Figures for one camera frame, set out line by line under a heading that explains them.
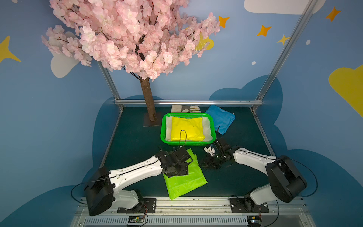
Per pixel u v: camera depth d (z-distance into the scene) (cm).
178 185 78
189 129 98
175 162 60
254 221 73
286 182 44
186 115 111
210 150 80
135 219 72
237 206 74
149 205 75
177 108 121
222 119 111
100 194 40
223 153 70
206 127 101
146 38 56
